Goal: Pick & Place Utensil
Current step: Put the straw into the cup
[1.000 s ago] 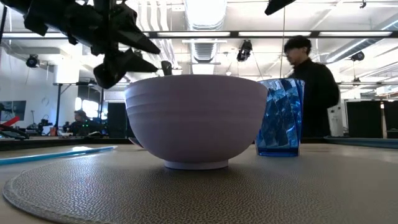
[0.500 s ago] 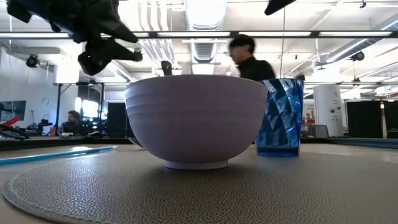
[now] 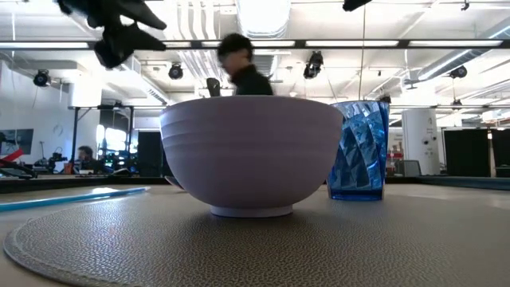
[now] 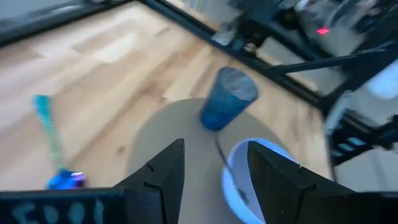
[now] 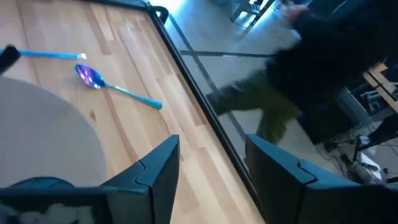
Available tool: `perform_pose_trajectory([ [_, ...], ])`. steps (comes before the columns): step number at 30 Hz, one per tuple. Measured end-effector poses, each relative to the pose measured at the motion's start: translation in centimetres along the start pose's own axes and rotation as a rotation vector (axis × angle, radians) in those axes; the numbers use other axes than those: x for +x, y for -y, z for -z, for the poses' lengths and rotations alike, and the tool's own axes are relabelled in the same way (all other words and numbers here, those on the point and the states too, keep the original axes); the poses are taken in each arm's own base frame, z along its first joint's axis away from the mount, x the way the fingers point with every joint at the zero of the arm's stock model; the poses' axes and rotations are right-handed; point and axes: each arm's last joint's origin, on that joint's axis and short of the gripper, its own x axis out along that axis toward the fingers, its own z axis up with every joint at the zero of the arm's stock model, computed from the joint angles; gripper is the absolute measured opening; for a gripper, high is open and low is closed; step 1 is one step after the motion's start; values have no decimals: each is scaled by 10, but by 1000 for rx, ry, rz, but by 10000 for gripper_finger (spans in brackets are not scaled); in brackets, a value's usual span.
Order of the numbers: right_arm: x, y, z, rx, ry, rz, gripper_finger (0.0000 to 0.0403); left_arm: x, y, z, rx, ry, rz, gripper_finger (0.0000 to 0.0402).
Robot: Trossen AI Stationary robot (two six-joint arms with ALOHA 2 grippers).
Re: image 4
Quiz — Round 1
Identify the black fork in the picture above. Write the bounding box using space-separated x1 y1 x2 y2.
214 135 251 206

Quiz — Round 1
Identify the round grey placemat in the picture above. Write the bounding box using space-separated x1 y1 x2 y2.
126 98 332 224

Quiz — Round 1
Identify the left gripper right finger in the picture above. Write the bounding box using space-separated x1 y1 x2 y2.
247 140 358 224

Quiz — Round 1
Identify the iridescent spoon with teal handle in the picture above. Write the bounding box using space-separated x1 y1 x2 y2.
32 94 88 190

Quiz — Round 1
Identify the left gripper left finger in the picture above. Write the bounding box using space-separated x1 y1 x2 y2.
113 138 187 224

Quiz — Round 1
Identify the blue translucent plastic cup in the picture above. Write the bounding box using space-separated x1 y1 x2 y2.
198 67 259 132

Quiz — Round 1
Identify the black table frame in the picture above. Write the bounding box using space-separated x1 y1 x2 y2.
0 0 398 169

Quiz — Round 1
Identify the pale lavender bowl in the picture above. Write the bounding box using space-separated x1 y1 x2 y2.
220 138 296 224

